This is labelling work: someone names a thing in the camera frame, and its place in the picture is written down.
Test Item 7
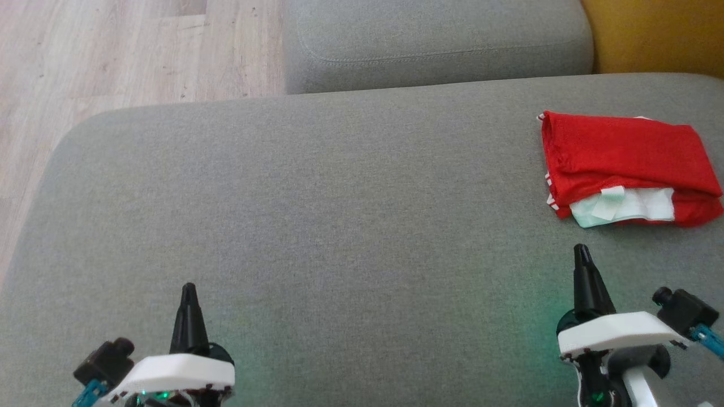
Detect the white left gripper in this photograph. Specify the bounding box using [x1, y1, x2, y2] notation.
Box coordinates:
[105, 283, 235, 405]

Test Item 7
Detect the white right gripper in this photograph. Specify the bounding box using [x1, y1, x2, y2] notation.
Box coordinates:
[556, 244, 688, 360]

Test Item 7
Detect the red and white jersey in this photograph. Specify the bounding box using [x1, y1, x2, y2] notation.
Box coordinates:
[537, 111, 724, 229]

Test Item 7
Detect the grey sofa seat cushion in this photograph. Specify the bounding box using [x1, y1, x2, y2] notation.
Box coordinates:
[0, 72, 724, 407]

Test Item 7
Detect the yellow cushion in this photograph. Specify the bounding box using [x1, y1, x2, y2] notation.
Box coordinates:
[581, 0, 724, 75]

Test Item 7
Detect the black left cable teal plug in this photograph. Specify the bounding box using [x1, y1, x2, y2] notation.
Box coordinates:
[71, 379, 108, 407]

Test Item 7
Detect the black cable teal plug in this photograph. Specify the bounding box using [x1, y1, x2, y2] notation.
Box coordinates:
[687, 323, 724, 360]
[71, 379, 108, 407]

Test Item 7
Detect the black right cable teal plug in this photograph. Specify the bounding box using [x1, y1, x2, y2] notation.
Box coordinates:
[687, 323, 724, 360]

